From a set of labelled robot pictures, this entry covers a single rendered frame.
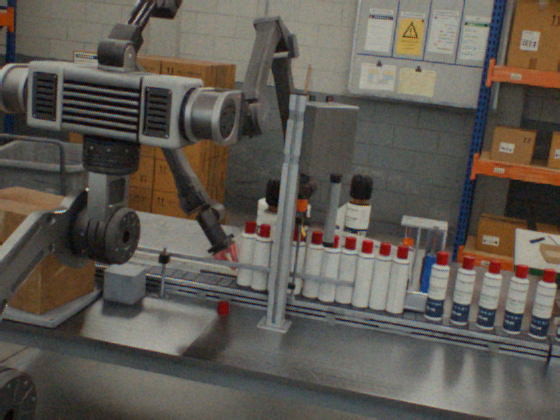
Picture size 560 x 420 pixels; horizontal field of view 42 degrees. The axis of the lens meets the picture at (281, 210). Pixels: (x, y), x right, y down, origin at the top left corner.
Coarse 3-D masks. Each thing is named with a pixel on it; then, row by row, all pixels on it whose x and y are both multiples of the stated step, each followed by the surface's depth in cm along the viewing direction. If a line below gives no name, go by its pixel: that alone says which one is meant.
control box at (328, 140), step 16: (320, 112) 195; (336, 112) 199; (352, 112) 204; (304, 128) 198; (320, 128) 197; (336, 128) 201; (352, 128) 205; (304, 144) 198; (320, 144) 198; (336, 144) 202; (352, 144) 207; (304, 160) 199; (320, 160) 200; (336, 160) 204
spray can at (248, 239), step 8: (248, 224) 223; (256, 224) 225; (248, 232) 224; (240, 240) 226; (248, 240) 223; (240, 248) 225; (248, 248) 224; (240, 256) 226; (248, 256) 224; (240, 272) 226; (248, 272) 226; (240, 280) 227; (248, 280) 226
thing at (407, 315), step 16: (160, 272) 232; (176, 272) 234; (192, 272) 235; (240, 288) 225; (320, 304) 220; (336, 304) 220; (368, 304) 224; (416, 320) 214; (448, 320) 217; (512, 336) 210; (528, 336) 211
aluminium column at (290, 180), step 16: (304, 96) 196; (288, 128) 198; (288, 144) 199; (288, 176) 202; (288, 192) 203; (288, 208) 203; (288, 224) 204; (288, 240) 205; (288, 256) 206; (272, 272) 208; (288, 272) 210; (272, 288) 209; (272, 304) 210; (272, 320) 212
